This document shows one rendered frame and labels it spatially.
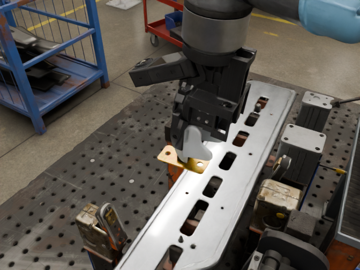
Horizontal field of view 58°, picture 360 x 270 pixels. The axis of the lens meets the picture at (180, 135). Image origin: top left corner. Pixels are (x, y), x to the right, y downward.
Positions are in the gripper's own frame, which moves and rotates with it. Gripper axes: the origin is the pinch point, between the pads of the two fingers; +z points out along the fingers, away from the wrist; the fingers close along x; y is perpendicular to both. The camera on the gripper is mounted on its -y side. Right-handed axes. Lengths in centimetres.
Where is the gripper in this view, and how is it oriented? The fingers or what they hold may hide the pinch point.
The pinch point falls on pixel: (184, 150)
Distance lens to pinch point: 53.1
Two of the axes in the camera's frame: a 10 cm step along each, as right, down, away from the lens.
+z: -0.6, 7.2, 6.9
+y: 8.8, 3.6, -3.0
